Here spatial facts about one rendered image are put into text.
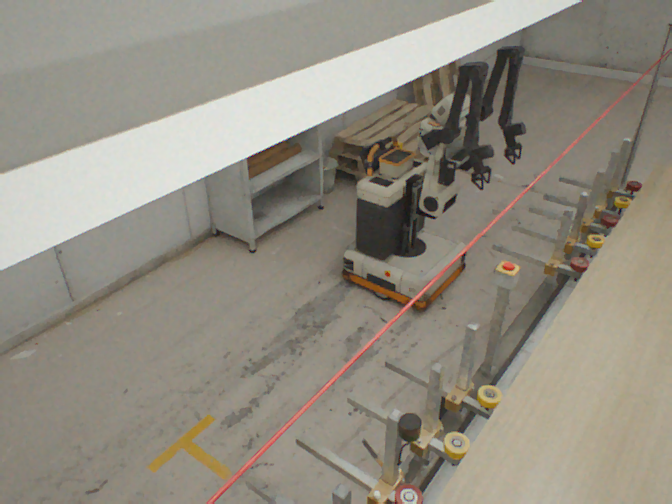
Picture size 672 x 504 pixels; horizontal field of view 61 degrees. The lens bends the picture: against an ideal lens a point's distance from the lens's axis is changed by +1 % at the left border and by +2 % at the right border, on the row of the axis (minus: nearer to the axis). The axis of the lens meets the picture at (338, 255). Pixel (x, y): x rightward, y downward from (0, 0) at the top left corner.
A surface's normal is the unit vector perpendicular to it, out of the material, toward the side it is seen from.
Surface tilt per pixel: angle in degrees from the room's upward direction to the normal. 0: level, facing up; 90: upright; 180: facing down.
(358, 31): 90
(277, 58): 90
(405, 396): 0
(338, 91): 90
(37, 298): 90
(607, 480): 0
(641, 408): 0
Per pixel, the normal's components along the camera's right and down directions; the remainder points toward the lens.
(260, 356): 0.00, -0.83
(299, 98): 0.80, 0.33
